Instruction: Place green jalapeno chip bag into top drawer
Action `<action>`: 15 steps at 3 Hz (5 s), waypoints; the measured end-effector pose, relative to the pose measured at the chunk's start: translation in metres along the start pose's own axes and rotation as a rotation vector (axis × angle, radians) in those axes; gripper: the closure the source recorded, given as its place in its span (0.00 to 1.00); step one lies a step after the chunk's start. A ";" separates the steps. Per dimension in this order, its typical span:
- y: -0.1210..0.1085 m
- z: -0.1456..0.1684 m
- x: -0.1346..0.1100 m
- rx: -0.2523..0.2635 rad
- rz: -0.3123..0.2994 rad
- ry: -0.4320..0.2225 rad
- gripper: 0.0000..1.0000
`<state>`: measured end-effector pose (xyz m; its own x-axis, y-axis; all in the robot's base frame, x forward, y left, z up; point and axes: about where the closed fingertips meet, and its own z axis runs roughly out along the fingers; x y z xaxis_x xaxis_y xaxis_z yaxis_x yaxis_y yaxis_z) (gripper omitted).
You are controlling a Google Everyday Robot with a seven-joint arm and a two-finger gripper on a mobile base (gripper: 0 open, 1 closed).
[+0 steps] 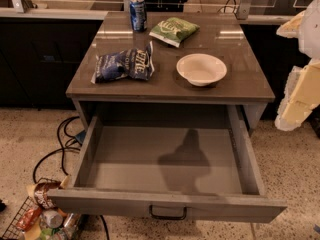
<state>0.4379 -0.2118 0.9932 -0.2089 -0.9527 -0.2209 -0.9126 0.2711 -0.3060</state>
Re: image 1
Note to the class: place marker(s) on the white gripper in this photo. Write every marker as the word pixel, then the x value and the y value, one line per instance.
pixel 310 34

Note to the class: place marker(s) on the green jalapeno chip bag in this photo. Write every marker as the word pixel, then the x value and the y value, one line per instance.
pixel 173 31

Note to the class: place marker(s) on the grey cabinet with top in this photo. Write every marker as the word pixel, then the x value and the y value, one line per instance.
pixel 219 35

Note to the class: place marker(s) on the open grey top drawer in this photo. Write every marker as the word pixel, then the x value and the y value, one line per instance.
pixel 194 156

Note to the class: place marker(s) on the blue kettle chip bag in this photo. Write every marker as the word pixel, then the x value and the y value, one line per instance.
pixel 133 63

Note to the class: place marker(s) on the brown chip bag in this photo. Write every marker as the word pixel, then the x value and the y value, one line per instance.
pixel 39 193

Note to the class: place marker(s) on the orange snack bag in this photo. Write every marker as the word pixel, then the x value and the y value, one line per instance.
pixel 29 218

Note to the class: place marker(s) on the white bowl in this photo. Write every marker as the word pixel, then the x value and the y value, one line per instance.
pixel 201 69

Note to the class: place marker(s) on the blue soda can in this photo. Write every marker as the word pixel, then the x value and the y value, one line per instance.
pixel 138 15

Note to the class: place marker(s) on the silver can in basket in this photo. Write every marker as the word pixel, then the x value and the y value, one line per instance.
pixel 52 218

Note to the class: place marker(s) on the black drawer handle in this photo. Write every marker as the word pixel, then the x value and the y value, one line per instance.
pixel 167 213

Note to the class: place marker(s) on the metal railing frame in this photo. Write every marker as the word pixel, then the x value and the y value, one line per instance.
pixel 126 0

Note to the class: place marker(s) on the black wire basket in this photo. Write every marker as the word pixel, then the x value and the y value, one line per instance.
pixel 69 230

